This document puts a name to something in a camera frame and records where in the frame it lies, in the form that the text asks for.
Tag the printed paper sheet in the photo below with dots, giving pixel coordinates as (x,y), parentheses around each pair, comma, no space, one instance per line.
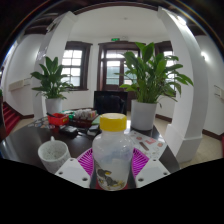
(41,122)
(148,143)

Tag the green flat booklet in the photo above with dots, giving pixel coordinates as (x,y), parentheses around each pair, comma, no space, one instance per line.
(96,120)

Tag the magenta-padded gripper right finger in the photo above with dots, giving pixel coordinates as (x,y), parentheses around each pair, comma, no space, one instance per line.
(153,172)

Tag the white speckled mug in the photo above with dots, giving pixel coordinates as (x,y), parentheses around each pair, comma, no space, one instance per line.
(53,155)

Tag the red carpeted staircase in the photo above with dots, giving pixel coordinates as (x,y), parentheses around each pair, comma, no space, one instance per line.
(10,116)

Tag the red plastic box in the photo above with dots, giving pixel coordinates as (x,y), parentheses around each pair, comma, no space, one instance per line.
(58,119)

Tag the black chair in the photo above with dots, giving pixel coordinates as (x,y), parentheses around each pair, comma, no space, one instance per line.
(110,102)

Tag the yellow-capped clear plastic bottle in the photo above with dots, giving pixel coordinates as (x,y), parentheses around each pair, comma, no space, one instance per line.
(112,150)

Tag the dark-framed glass door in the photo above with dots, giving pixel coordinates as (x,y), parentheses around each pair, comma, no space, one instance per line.
(111,66)

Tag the white wall heater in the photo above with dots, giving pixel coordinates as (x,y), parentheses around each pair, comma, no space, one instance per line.
(18,84)
(220,92)

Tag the box of small items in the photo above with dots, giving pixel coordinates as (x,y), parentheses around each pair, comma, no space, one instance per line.
(85,116)

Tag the wall lamp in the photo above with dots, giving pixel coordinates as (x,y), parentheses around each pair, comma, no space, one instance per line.
(204,55)

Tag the green exit sign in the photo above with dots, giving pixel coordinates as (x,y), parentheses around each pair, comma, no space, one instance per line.
(115,39)

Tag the dark-framed window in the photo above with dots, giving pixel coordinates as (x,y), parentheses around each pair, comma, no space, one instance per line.
(75,65)
(166,53)

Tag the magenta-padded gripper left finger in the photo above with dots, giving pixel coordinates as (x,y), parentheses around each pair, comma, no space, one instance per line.
(71,172)

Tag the large potted green plant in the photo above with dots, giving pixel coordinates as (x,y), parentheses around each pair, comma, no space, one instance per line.
(150,76)

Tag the small potted green plant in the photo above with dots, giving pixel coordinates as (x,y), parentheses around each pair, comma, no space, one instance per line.
(51,80)

